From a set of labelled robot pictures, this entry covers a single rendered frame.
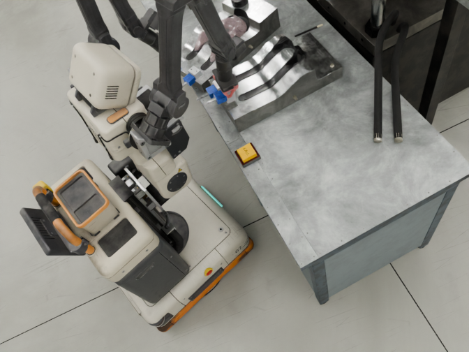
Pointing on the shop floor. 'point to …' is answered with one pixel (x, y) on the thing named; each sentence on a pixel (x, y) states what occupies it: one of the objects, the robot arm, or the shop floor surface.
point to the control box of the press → (442, 56)
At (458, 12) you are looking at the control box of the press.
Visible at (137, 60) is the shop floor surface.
